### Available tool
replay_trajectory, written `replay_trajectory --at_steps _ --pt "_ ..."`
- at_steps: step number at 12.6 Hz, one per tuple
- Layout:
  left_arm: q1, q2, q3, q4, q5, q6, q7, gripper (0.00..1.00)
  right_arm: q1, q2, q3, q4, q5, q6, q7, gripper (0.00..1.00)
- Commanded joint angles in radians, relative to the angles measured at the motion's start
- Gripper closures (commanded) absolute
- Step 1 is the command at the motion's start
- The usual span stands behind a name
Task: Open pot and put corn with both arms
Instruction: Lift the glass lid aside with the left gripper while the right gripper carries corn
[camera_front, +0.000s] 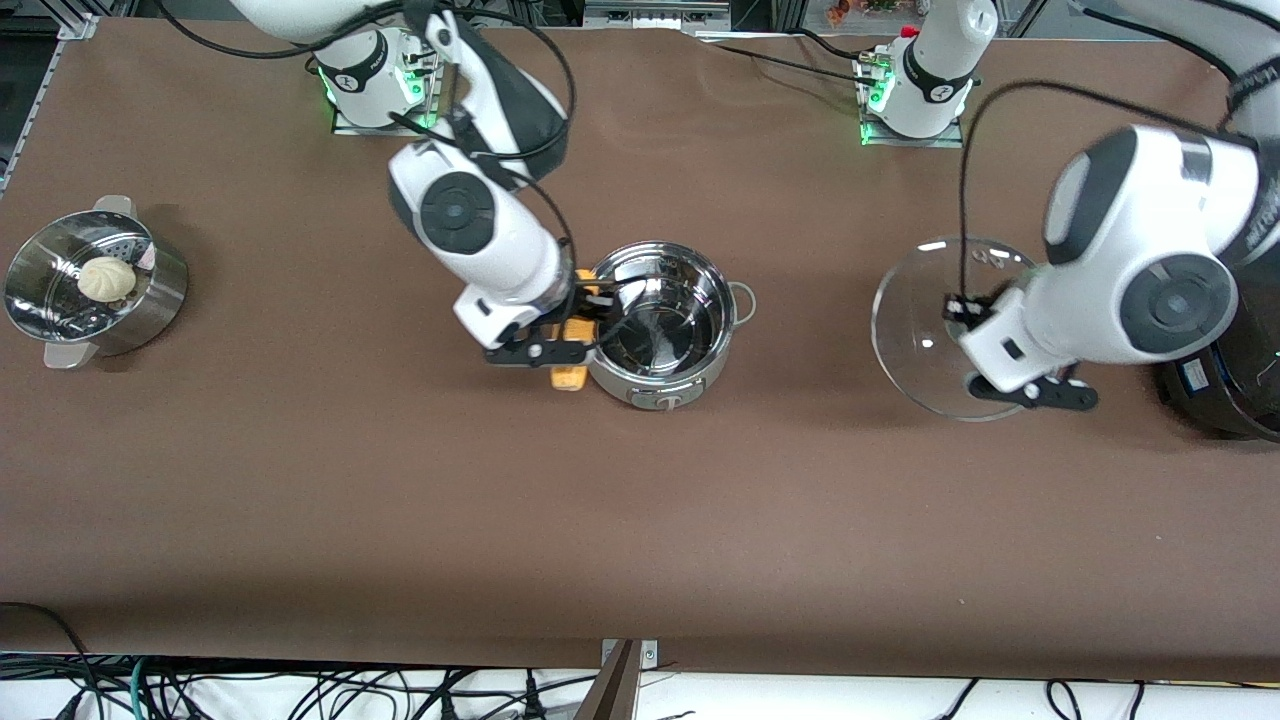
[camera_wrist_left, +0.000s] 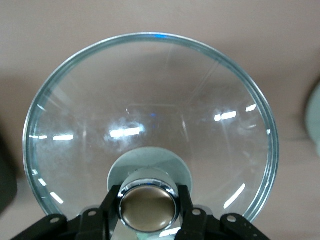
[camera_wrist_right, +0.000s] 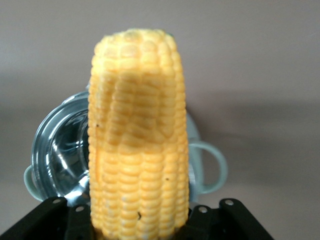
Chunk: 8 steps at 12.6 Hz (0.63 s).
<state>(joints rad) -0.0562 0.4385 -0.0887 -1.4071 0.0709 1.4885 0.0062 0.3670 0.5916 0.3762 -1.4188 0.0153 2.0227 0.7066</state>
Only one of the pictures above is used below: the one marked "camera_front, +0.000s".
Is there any glass pot lid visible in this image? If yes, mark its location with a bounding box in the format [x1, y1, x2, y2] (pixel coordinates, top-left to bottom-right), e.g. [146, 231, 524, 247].
[871, 235, 1043, 422]

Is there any yellow corn cob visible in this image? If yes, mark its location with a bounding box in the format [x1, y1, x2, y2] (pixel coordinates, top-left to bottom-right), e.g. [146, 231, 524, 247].
[548, 292, 602, 393]

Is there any steel electric pot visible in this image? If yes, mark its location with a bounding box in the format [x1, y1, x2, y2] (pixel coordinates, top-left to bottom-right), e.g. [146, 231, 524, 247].
[580, 240, 758, 412]

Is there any black round appliance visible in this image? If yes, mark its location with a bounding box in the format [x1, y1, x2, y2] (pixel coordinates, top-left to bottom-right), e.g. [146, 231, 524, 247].
[1158, 290, 1280, 443]

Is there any brown table cover sheet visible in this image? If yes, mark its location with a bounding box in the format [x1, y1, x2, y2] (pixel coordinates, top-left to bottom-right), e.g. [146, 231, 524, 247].
[0, 15, 1280, 683]

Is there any steel steamer basket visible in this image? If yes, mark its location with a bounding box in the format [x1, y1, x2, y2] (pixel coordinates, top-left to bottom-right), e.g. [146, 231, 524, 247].
[4, 195, 190, 371]

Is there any white steamed bun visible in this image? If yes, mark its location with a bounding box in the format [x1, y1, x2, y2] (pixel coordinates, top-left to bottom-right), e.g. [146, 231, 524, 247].
[78, 256, 138, 304]

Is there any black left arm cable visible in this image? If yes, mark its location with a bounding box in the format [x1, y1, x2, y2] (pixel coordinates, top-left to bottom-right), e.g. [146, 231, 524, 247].
[957, 0, 1263, 306]

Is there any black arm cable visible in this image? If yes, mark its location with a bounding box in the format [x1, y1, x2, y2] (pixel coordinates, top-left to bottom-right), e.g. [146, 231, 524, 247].
[957, 0, 1263, 306]
[153, 0, 581, 296]

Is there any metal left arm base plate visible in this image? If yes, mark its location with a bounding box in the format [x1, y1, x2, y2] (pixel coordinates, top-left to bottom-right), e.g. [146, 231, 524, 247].
[857, 52, 967, 150]

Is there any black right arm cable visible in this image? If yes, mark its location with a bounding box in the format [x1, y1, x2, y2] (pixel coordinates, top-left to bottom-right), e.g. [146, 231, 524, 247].
[153, 0, 581, 296]

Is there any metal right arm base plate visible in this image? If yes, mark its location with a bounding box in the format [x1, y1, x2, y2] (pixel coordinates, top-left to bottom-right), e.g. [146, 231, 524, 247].
[331, 44, 443, 137]

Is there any black left base cable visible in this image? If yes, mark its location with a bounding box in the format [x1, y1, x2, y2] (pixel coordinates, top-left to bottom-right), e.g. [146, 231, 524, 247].
[712, 43, 873, 81]
[795, 27, 883, 63]

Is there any aluminium frame profile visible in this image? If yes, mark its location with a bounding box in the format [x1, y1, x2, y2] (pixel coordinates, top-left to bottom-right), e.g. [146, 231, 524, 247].
[583, 0, 733, 32]

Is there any metal table edge bracket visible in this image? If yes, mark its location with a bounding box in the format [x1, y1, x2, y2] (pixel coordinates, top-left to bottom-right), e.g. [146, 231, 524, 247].
[600, 638, 660, 669]

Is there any black looped floor cable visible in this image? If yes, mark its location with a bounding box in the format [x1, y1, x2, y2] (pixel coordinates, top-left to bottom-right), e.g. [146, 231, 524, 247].
[0, 601, 96, 701]

